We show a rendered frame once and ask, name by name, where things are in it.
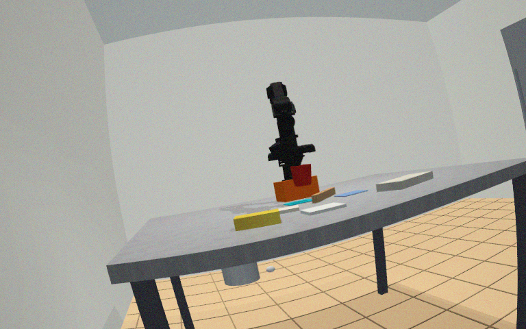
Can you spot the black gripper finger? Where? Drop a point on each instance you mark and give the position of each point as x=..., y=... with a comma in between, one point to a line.
x=287, y=162
x=296, y=160

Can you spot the red cup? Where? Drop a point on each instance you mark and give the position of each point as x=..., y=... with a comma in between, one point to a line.
x=302, y=175

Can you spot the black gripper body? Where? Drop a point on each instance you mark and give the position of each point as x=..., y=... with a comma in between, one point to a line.
x=298, y=150

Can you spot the olive yellow rectangular block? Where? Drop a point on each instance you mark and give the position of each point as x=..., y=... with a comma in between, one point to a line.
x=257, y=220

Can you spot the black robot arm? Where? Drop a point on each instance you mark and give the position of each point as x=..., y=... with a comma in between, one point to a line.
x=283, y=109

